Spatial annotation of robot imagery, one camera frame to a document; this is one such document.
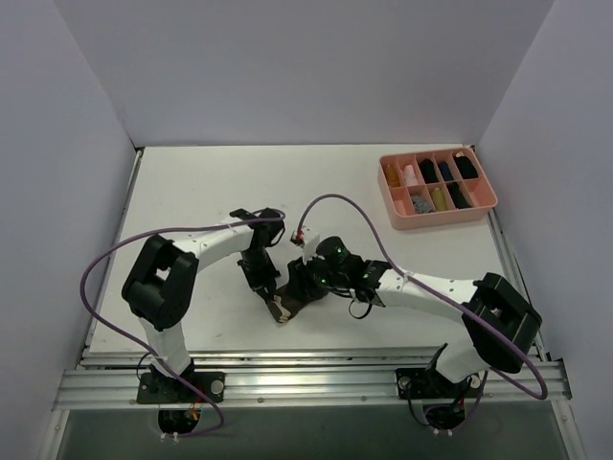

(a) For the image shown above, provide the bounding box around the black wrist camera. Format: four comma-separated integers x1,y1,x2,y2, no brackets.
315,236,365,288
256,208,285,240

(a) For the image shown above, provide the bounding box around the black rolled garment lower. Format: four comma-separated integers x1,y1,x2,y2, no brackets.
447,182,471,209

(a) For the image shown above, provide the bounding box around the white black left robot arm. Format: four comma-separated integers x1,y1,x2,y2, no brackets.
122,208,284,402

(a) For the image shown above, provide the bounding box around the black white rolled garment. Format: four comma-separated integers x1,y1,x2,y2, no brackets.
454,152,479,179

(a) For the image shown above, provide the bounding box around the aluminium frame rail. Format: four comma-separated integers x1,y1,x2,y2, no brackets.
52,352,574,411

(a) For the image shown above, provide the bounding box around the orange rolled garment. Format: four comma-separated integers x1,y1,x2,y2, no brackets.
383,164,401,188

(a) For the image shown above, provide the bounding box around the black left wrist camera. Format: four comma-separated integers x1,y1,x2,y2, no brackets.
256,208,285,240

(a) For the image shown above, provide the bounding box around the brown underwear cream waistband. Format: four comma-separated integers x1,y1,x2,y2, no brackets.
266,283,310,324

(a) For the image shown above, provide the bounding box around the pink divided storage box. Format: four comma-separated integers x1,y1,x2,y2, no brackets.
378,147,498,230

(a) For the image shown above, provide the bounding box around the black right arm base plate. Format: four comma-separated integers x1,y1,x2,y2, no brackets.
395,367,478,400

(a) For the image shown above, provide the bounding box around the yellow rolled garment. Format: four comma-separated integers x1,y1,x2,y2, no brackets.
430,188,447,212

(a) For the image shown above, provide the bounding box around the pink white rolled garment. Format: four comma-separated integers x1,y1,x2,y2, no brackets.
403,165,420,186

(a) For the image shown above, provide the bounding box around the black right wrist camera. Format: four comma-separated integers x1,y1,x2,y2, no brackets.
315,236,365,288

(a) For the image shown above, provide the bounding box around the grey patterned rolled garment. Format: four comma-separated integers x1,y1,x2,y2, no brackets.
411,195,434,215

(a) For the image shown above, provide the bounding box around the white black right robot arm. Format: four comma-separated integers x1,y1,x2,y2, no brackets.
283,255,542,396

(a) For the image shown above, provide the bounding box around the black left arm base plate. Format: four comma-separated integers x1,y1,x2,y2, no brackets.
136,369,226,404

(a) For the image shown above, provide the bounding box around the dark blue rolled garment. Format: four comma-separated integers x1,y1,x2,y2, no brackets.
438,162,454,181

